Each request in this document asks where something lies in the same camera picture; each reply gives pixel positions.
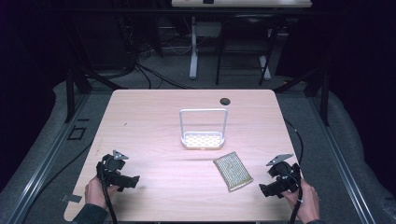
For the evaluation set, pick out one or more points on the white background desk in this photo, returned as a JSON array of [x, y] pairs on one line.
[[243, 3]]

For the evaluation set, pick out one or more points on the black metal stand frame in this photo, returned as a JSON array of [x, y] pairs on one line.
[[70, 93], [324, 96]]

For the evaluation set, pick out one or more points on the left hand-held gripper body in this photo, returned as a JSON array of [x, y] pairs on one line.
[[109, 169]]

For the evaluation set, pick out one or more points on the person's left hand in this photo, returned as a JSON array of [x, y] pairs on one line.
[[95, 193]]

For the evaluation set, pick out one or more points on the person's right hand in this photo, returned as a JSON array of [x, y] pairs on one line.
[[306, 202]]

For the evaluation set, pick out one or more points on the black tape floor marks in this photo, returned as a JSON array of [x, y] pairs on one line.
[[77, 133]]

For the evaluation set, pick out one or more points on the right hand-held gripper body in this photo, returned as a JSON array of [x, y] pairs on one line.
[[285, 175]]

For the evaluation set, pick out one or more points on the black metal chair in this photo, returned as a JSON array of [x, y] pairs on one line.
[[246, 25]]

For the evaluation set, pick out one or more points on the gold mesh sponge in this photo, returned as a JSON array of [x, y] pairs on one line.
[[233, 171]]

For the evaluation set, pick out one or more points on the grey tape strip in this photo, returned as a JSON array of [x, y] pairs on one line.
[[71, 198]]

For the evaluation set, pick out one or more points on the aluminium floor rail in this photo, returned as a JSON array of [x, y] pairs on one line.
[[46, 161], [342, 161]]

